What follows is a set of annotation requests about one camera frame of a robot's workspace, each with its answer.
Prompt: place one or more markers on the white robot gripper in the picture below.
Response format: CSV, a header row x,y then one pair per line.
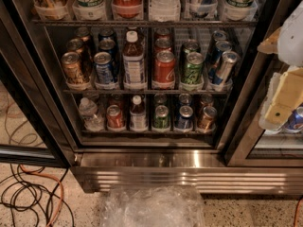
x,y
292,38

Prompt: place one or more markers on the silver blue slim can front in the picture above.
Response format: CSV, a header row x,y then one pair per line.
x,y
229,59

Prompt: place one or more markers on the blue can right compartment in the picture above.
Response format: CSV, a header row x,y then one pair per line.
x,y
295,121

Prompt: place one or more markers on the gold can bottom shelf front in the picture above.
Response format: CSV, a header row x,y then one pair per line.
x,y
207,118

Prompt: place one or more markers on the green can middle shelf front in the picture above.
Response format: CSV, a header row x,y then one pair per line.
x,y
192,68

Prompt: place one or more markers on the green can shelf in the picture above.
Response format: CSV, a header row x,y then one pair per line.
x,y
161,117
192,68

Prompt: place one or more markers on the blue can bottom shelf front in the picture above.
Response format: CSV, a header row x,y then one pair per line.
x,y
184,119

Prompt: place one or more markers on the red coke can middle front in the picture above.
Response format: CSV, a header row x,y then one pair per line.
x,y
164,64

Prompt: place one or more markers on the stainless steel fridge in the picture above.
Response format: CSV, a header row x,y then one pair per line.
x,y
238,157

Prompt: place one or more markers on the green can bottom shelf front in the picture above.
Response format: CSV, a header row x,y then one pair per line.
x,y
161,117

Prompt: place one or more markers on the clear water bottle top shelf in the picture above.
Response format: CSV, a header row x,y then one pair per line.
x,y
164,10

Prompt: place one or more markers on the clear water bottle shelf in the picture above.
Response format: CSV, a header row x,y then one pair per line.
x,y
91,115
164,10

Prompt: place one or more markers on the brown tea bottle bottom shelf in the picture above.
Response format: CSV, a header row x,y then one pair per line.
x,y
138,114

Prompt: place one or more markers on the red can bottom shelf front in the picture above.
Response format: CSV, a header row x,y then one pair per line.
x,y
115,118

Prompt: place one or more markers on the blue pepsi can middle front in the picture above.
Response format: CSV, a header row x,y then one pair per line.
x,y
103,65

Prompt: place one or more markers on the clear water bottle bottom shelf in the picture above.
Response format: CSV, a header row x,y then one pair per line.
x,y
91,115

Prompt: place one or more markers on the gold can middle shelf front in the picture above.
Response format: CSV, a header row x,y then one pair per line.
x,y
71,66

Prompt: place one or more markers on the open glass fridge door left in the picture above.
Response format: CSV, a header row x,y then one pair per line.
x,y
31,128

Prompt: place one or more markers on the brown iced tea bottle middle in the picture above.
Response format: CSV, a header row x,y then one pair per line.
x,y
133,58

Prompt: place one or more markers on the clear plastic bag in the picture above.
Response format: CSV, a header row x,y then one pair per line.
x,y
164,206

